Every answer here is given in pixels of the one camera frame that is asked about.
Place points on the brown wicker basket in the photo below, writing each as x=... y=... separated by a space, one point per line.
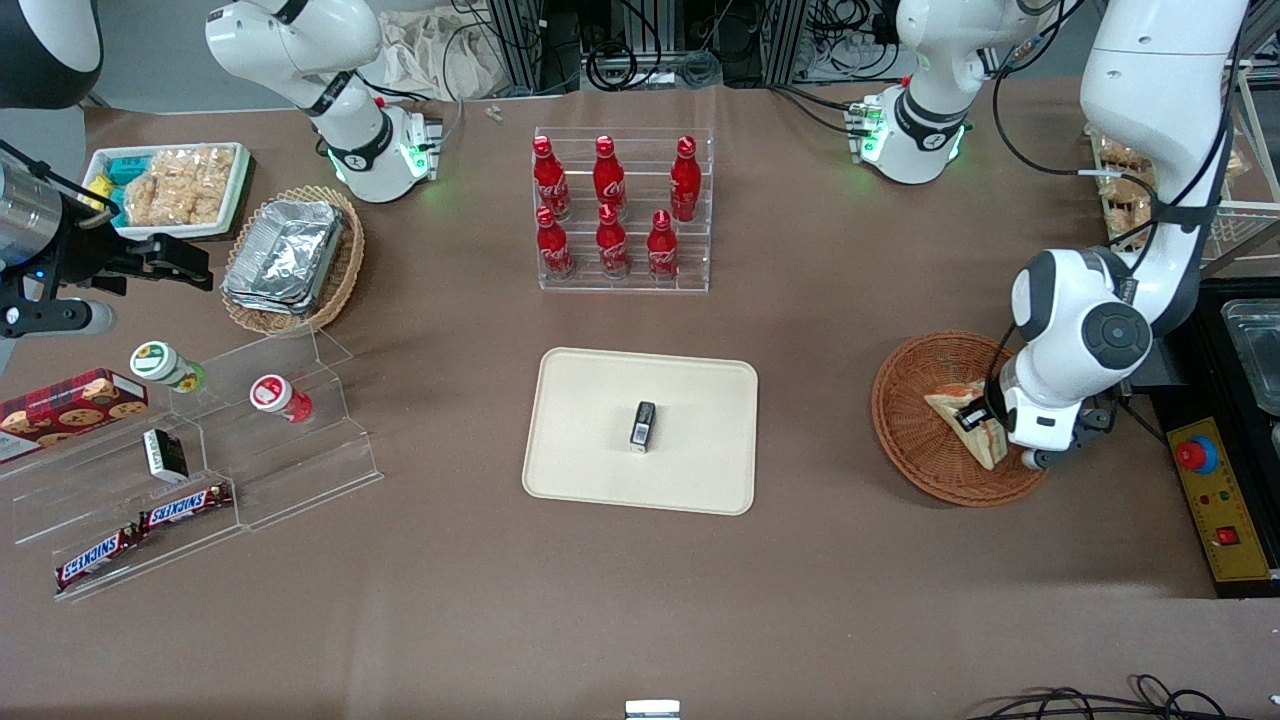
x=920 y=450

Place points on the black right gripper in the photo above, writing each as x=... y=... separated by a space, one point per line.
x=80 y=255

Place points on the Snickers chocolate bar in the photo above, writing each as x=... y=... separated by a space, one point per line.
x=98 y=557
x=185 y=506

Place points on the clear acrylic bottle rack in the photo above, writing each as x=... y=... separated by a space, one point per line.
x=690 y=260

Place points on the bagged bread roll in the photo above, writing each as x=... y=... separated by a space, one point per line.
x=1122 y=155
x=1128 y=222
x=1128 y=190

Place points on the light wicker basket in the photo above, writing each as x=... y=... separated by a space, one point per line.
x=345 y=270

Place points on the triangular sandwich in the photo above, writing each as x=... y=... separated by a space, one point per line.
x=945 y=403

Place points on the red-lidded drink bottle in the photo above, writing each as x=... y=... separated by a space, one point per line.
x=275 y=395

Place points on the small black and white box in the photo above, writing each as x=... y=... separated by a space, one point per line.
x=165 y=455

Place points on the yellow emergency stop box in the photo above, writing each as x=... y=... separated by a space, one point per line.
x=1225 y=500

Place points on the yellow snack packet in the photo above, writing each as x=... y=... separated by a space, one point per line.
x=100 y=192

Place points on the stacked aluminium foil trays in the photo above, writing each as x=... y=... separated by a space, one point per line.
x=285 y=255

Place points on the bag of rice crackers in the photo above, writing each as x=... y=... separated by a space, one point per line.
x=180 y=185

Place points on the teal snack packet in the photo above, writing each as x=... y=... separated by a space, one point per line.
x=127 y=170

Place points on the metal tray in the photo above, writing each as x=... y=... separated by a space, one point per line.
x=1255 y=350

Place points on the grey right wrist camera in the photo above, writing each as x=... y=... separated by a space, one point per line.
x=60 y=318

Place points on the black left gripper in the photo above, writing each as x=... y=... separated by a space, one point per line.
x=973 y=414

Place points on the white device at table edge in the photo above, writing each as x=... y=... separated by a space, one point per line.
x=652 y=710

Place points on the white rectangular snack tray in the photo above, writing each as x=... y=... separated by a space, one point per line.
x=240 y=185

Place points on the beige plastic tray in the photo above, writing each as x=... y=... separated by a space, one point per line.
x=590 y=430

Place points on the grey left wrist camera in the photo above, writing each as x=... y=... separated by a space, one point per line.
x=1045 y=458

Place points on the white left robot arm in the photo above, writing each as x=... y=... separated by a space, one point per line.
x=1150 y=120

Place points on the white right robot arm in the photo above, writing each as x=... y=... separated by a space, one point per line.
x=300 y=50

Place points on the green-lidded drink bottle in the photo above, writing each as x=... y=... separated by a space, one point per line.
x=160 y=364

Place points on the clear acrylic stepped stand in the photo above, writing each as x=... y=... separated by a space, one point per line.
x=300 y=470

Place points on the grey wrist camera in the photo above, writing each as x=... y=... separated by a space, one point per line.
x=60 y=318
x=1045 y=458

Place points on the white cloth bag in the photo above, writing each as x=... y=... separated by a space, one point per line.
x=440 y=55

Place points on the red cola bottle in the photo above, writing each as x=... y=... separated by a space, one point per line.
x=553 y=250
x=608 y=180
x=685 y=182
x=612 y=248
x=549 y=180
x=662 y=252

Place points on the red cookie box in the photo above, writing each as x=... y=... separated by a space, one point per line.
x=70 y=410

